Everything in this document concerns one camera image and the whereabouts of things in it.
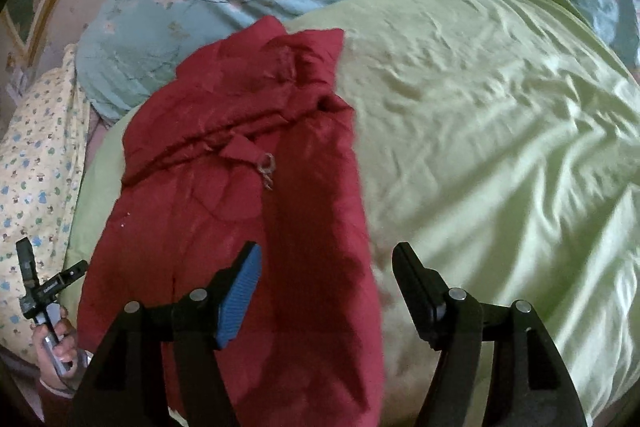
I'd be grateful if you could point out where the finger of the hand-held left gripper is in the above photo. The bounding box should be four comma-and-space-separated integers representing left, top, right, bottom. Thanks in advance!
15, 239, 40, 290
36, 260, 89, 297

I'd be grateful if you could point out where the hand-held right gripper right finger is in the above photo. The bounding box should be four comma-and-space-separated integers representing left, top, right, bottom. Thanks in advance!
391, 242, 588, 427

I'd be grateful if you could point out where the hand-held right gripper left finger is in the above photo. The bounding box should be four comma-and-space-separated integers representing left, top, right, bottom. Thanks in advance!
67, 241, 263, 427

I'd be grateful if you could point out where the red quilted jacket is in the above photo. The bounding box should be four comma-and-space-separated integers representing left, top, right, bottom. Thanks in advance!
76, 14, 387, 427

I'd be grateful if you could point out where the person's left forearm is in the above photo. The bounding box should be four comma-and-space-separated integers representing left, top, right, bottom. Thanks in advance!
36, 374, 81, 408

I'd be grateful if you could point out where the person's left hand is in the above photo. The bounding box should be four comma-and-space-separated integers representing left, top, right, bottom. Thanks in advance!
31, 305, 82, 380

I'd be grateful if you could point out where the yellow animal print quilt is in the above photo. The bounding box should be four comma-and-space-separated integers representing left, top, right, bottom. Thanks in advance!
0, 44, 92, 354

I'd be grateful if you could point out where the pink bed sheet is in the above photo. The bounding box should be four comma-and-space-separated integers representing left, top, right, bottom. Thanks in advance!
86, 104, 115, 148

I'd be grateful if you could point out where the light green blanket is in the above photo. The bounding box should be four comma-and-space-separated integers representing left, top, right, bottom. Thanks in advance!
65, 0, 640, 427

